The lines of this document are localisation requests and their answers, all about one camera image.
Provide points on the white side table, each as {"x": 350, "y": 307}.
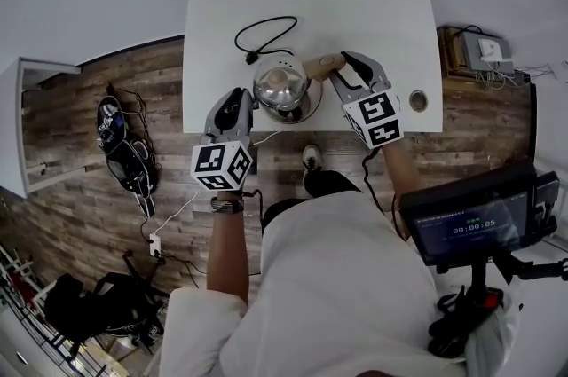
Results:
{"x": 26, "y": 135}

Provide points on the black backpack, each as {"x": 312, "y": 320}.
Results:
{"x": 102, "y": 308}

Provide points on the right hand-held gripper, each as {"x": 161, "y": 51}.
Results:
{"x": 377, "y": 118}

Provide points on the grey flat device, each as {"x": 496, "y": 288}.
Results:
{"x": 470, "y": 51}

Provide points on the person's white shoe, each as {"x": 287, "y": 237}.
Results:
{"x": 311, "y": 158}

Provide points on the white router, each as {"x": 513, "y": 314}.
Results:
{"x": 492, "y": 49}

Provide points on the black bag on floor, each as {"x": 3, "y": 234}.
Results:
{"x": 128, "y": 158}

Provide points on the person's white shirt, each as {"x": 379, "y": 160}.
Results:
{"x": 337, "y": 291}

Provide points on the person's right forearm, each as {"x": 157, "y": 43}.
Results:
{"x": 399, "y": 171}

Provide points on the person's left forearm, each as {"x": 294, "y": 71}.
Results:
{"x": 228, "y": 255}

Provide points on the black screen monitor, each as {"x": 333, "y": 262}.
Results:
{"x": 470, "y": 220}

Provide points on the person's black trouser leg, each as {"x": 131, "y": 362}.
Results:
{"x": 330, "y": 184}
{"x": 279, "y": 213}

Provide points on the black monitor mount clamp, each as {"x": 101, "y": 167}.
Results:
{"x": 470, "y": 317}

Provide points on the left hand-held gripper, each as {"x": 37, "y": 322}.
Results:
{"x": 217, "y": 164}

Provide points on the white power strip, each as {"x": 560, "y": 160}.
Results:
{"x": 155, "y": 244}

